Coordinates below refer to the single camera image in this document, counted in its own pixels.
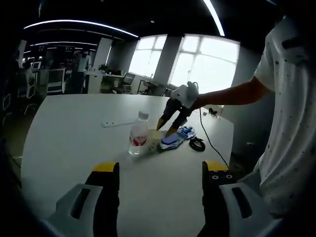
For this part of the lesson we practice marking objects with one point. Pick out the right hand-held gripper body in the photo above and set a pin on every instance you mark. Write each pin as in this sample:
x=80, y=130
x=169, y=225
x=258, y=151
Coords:
x=186, y=95

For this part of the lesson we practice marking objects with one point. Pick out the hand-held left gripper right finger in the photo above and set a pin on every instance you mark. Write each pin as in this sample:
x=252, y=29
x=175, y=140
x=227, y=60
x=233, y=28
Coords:
x=217, y=197

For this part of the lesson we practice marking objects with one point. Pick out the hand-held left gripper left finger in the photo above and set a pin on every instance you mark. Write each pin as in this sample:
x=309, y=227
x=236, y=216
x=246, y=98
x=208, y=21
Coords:
x=103, y=197

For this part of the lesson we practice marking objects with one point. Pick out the blue tissue packet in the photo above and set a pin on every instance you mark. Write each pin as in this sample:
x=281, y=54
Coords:
x=187, y=132

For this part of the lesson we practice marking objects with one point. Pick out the clear packet with blue sponge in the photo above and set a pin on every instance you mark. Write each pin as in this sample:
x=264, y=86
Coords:
x=172, y=143

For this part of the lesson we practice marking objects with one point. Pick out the white paper cup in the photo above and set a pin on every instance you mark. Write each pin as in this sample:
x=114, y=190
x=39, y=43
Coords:
x=154, y=140

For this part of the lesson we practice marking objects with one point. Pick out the clear water bottle red label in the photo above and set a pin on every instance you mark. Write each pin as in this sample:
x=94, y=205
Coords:
x=138, y=138

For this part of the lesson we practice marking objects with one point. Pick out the white tabletop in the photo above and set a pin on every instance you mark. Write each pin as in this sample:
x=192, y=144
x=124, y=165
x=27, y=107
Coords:
x=74, y=138

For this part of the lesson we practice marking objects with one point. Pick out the small black object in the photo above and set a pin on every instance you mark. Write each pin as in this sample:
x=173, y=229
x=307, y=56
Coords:
x=213, y=111

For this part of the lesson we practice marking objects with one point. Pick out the grey mesh office chair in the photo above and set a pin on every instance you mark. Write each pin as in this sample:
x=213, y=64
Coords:
x=128, y=81

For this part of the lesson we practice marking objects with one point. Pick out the white power strip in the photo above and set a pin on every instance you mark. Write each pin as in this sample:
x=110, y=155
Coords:
x=118, y=123

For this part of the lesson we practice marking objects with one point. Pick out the green potted plant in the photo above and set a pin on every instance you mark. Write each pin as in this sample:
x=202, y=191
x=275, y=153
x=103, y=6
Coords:
x=103, y=67

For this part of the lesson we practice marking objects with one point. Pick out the white cabinet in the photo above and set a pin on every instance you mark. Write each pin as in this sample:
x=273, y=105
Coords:
x=95, y=82

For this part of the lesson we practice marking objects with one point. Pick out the short ceiling light strip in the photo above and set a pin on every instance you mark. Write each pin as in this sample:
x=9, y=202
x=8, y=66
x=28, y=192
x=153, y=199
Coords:
x=216, y=17

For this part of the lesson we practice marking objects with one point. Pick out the person in white shirt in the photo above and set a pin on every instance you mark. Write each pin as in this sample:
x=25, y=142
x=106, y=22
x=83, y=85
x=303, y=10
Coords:
x=288, y=123

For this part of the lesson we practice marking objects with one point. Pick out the white office chair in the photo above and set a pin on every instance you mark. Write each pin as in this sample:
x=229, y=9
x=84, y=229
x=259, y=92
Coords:
x=56, y=80

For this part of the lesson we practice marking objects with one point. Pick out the long curved ceiling light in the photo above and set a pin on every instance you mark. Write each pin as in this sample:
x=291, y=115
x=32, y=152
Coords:
x=81, y=23

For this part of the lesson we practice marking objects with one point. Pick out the metal frame trolley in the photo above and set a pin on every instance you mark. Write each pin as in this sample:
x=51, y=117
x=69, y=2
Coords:
x=155, y=87

